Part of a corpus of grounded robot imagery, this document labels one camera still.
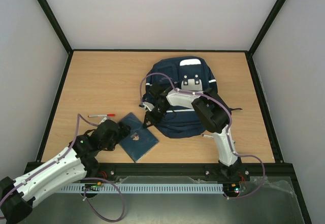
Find red pen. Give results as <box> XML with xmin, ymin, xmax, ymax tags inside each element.
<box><xmin>87</xmin><ymin>113</ymin><xmax>116</xmax><ymax>118</ymax></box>

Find black aluminium frame rail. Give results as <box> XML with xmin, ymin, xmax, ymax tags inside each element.
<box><xmin>90</xmin><ymin>163</ymin><xmax>295</xmax><ymax>178</ymax></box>

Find dark blue hardcover book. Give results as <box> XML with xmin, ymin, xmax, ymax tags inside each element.
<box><xmin>119</xmin><ymin>113</ymin><xmax>159</xmax><ymax>163</ymax></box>

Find light blue slotted cable duct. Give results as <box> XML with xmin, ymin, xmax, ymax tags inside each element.
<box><xmin>57</xmin><ymin>183</ymin><xmax>223</xmax><ymax>194</ymax></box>

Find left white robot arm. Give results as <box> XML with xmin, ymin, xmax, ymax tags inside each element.
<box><xmin>1</xmin><ymin>120</ymin><xmax>131</xmax><ymax>223</ymax></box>

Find purple marker pen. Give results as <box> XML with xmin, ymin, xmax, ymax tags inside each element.
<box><xmin>202</xmin><ymin>134</ymin><xmax>214</xmax><ymax>139</ymax></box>

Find navy blue student backpack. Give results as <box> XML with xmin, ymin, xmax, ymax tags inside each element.
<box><xmin>139</xmin><ymin>56</ymin><xmax>233</xmax><ymax>139</ymax></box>

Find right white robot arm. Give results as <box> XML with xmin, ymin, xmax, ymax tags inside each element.
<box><xmin>139</xmin><ymin>84</ymin><xmax>242</xmax><ymax>180</ymax></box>

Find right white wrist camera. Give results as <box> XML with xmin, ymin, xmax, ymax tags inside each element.
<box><xmin>139</xmin><ymin>102</ymin><xmax>154</xmax><ymax>111</ymax></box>

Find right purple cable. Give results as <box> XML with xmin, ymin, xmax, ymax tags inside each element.
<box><xmin>139</xmin><ymin>72</ymin><xmax>267</xmax><ymax>200</ymax></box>

